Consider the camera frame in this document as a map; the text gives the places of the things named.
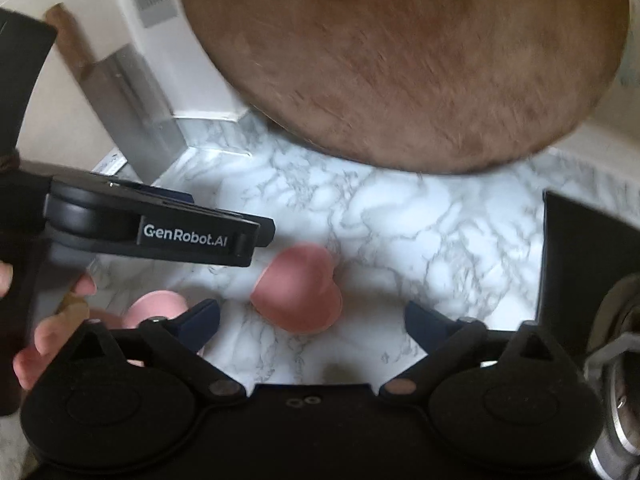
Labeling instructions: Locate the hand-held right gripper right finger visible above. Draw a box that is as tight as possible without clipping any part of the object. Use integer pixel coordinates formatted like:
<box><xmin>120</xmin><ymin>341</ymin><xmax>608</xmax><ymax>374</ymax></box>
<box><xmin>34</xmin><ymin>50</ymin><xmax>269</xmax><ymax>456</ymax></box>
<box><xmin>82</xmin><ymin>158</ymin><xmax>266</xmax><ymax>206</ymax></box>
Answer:
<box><xmin>379</xmin><ymin>300</ymin><xmax>567</xmax><ymax>398</ymax></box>

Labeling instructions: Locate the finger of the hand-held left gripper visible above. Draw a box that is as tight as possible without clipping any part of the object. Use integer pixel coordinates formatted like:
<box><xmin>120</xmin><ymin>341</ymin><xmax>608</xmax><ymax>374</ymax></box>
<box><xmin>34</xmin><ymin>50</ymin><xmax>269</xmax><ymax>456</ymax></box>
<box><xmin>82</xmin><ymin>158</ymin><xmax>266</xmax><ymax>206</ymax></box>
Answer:
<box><xmin>107</xmin><ymin>180</ymin><xmax>197</xmax><ymax>207</ymax></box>
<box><xmin>252</xmin><ymin>217</ymin><xmax>277</xmax><ymax>250</ymax></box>

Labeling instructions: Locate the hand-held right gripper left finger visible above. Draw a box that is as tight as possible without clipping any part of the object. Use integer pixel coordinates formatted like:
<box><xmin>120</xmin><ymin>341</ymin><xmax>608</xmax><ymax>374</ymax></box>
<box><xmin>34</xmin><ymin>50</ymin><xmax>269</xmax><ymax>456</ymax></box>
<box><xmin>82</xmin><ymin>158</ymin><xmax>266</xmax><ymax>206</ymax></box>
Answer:
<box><xmin>70</xmin><ymin>299</ymin><xmax>248</xmax><ymax>402</ymax></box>

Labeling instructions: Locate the small pink dish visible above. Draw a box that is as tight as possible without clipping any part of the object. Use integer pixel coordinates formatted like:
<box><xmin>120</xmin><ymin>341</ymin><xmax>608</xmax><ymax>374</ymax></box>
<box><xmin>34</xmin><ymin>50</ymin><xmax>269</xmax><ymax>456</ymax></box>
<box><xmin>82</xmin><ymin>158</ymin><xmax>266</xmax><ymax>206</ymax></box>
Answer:
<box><xmin>90</xmin><ymin>289</ymin><xmax>190</xmax><ymax>332</ymax></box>

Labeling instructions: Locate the pink heart dish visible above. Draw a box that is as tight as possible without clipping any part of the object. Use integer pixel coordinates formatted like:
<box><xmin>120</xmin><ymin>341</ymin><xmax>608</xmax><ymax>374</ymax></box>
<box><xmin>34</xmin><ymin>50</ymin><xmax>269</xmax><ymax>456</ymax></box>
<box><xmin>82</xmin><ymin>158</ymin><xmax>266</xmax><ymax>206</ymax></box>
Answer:
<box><xmin>249</xmin><ymin>243</ymin><xmax>344</xmax><ymax>334</ymax></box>

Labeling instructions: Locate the person's left hand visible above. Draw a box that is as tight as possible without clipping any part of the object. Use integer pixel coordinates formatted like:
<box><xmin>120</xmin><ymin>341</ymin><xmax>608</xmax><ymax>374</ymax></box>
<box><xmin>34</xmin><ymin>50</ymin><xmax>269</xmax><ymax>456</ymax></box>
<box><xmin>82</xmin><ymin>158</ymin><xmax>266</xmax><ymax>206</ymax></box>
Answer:
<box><xmin>0</xmin><ymin>262</ymin><xmax>98</xmax><ymax>392</ymax></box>

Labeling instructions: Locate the steel cleaver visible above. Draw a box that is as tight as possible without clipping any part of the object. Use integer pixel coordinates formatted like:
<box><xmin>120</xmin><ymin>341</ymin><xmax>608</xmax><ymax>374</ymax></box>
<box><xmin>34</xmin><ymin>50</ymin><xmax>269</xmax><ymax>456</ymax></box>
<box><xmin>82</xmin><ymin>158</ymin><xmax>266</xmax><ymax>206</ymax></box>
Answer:
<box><xmin>44</xmin><ymin>4</ymin><xmax>190</xmax><ymax>184</ymax></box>

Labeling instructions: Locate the dark flat object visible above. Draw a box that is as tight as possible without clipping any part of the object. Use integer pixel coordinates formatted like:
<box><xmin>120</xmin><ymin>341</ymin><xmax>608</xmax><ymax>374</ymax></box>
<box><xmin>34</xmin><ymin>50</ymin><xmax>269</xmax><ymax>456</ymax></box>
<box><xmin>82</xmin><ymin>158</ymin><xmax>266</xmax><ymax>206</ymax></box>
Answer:
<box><xmin>0</xmin><ymin>6</ymin><xmax>59</xmax><ymax>158</ymax></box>

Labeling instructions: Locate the black stove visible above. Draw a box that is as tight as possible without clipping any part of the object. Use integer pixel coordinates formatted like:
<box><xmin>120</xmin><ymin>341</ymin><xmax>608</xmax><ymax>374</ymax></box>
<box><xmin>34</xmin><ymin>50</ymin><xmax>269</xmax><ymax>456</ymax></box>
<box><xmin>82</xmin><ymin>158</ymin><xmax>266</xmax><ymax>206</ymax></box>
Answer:
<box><xmin>535</xmin><ymin>189</ymin><xmax>640</xmax><ymax>356</ymax></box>

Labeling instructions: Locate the metal stove burner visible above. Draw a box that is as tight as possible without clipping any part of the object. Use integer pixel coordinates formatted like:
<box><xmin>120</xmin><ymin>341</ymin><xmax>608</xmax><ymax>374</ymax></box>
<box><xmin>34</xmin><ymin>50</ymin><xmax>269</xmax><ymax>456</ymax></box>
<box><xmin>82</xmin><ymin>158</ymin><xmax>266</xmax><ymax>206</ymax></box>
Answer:
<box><xmin>582</xmin><ymin>274</ymin><xmax>640</xmax><ymax>480</ymax></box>

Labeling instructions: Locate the round wooden cutting board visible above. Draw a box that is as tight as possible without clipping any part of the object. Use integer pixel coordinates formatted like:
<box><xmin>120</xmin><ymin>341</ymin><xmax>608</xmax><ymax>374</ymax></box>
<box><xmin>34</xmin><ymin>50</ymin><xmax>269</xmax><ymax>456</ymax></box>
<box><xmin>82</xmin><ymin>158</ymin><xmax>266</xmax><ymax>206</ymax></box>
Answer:
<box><xmin>176</xmin><ymin>0</ymin><xmax>632</xmax><ymax>177</ymax></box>

